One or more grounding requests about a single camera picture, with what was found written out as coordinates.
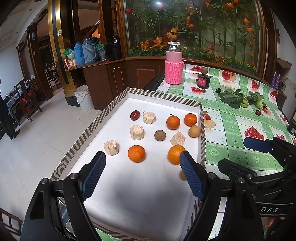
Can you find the pink knit-sleeved bottle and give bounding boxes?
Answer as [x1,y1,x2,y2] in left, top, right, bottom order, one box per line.
[165,41,184,85]

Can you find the orange mandarin tray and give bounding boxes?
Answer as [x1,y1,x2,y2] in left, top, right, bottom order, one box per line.
[184,113,198,126]

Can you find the tan longan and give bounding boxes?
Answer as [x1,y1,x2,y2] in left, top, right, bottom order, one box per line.
[188,126,201,138]

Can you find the pale lotus root piece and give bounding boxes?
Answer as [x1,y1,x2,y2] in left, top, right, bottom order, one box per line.
[130,125,144,141]
[143,112,156,125]
[170,132,186,146]
[103,140,119,156]

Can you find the white plastic bucket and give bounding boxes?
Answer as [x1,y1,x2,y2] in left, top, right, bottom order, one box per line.
[74,84,94,111]

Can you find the dark red plum fruit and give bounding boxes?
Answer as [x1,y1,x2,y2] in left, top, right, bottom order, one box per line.
[255,110,261,116]

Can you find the white striped-edge tray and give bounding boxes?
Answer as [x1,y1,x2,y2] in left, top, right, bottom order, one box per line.
[51,88,203,240]

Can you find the red jujube date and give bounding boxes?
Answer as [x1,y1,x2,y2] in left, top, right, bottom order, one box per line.
[130,110,140,121]

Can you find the orange mandarin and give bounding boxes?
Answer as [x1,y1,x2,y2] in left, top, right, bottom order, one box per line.
[128,145,145,163]
[167,145,186,165]
[166,114,181,130]

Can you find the leafy green bok choy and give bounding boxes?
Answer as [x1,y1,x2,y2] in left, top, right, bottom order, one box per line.
[218,89,249,109]

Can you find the right hand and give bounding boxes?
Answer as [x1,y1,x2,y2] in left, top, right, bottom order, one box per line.
[261,217,285,228]

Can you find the black jar with pink label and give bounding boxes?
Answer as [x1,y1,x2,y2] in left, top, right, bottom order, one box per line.
[196,73,211,89]

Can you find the purple bottles on shelf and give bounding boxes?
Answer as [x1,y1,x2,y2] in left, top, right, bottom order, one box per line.
[271,71,281,90]

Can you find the grey electric kettle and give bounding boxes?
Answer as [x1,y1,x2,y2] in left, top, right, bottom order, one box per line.
[82,38,97,65]

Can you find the brown round fruit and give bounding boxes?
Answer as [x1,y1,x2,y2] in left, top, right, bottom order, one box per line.
[154,130,166,141]

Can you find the green vegetable with corn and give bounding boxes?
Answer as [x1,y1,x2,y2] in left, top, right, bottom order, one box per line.
[246,91,267,110]

